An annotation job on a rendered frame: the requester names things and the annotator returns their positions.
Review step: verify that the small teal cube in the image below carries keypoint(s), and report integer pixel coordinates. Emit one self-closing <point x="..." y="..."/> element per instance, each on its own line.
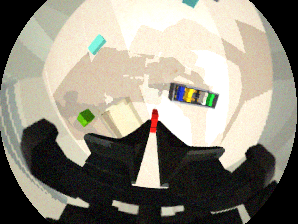
<point x="190" y="3"/>

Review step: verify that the green cube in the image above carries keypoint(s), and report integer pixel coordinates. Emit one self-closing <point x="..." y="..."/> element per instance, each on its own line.
<point x="85" y="117"/>

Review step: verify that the beige shallow tray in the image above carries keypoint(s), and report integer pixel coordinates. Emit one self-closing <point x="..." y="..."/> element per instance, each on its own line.
<point x="121" y="118"/>

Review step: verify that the small turquoise cube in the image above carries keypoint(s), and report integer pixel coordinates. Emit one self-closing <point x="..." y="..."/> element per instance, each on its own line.
<point x="96" y="44"/>

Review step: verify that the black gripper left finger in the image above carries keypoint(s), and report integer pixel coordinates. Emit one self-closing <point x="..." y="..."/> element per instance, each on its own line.
<point x="130" y="148"/>

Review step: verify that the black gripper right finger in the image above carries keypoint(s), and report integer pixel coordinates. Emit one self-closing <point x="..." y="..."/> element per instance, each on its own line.
<point x="173" y="153"/>

